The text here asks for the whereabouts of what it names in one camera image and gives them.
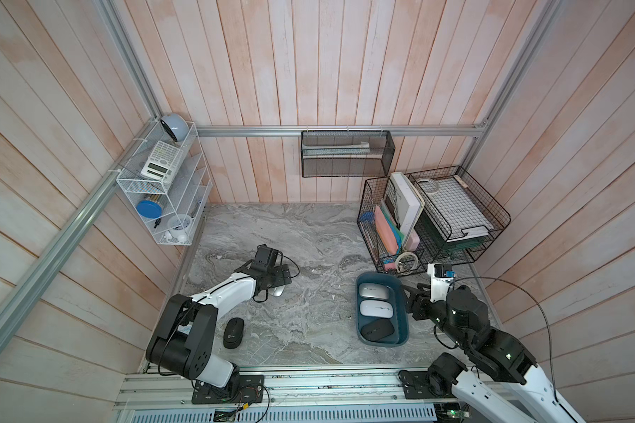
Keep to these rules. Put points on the black mesh wall basket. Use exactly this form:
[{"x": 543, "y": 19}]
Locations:
[{"x": 346, "y": 153}]

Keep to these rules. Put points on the pink folder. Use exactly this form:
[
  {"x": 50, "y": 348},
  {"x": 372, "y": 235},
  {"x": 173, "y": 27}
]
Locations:
[{"x": 385, "y": 232}]

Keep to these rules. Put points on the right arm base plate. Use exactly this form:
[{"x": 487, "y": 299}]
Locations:
[{"x": 420, "y": 385}]

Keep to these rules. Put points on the white grid notepad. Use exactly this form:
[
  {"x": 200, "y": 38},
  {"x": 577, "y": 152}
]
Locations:
[{"x": 455, "y": 214}]

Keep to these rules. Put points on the white computer mouse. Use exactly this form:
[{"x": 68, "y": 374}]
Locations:
[{"x": 375, "y": 308}]

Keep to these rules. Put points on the teal plastic storage tray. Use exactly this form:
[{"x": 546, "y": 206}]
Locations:
[{"x": 397, "y": 299}]

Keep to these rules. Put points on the black mouse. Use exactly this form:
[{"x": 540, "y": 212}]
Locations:
[
  {"x": 377, "y": 330},
  {"x": 233, "y": 333}
]

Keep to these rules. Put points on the blue grey round speaker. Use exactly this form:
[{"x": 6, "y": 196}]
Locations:
[{"x": 175, "y": 127}]

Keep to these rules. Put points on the white desk calculator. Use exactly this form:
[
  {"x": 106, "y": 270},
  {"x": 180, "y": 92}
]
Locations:
[{"x": 163, "y": 162}]

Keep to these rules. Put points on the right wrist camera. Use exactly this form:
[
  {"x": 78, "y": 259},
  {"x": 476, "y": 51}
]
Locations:
[{"x": 441, "y": 279}]

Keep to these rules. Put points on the white thick book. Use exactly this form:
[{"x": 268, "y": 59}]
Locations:
[{"x": 404, "y": 205}]

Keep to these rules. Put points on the white wire wall shelf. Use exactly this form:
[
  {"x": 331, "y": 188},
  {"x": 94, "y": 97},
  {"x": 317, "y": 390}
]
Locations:
[{"x": 187, "y": 194}]

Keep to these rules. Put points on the black wire paper tray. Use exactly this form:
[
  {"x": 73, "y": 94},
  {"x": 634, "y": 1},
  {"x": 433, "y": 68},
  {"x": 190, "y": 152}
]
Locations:
[{"x": 468, "y": 251}]

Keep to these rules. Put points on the blue lid pencil jar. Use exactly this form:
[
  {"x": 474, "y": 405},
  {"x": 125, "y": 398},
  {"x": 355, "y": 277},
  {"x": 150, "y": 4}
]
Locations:
[{"x": 150, "y": 207}]

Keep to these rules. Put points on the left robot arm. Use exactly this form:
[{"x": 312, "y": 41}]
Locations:
[{"x": 182, "y": 341}]

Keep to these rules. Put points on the black wire file rack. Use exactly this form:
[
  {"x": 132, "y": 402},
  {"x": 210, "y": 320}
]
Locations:
[{"x": 423, "y": 240}]

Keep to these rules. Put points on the tape roll by rack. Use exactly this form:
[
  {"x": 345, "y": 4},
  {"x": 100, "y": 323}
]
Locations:
[{"x": 406, "y": 262}]

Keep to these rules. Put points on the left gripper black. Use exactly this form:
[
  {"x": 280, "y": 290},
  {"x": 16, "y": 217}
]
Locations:
[{"x": 280, "y": 279}]

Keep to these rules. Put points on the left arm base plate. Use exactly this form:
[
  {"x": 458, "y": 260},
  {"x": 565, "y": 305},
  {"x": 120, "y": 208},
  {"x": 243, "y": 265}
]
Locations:
[{"x": 241, "y": 389}]

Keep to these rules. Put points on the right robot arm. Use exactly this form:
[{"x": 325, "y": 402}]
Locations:
[{"x": 502, "y": 380}]

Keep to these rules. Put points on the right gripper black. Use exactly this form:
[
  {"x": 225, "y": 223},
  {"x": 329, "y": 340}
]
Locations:
[{"x": 419, "y": 296}]

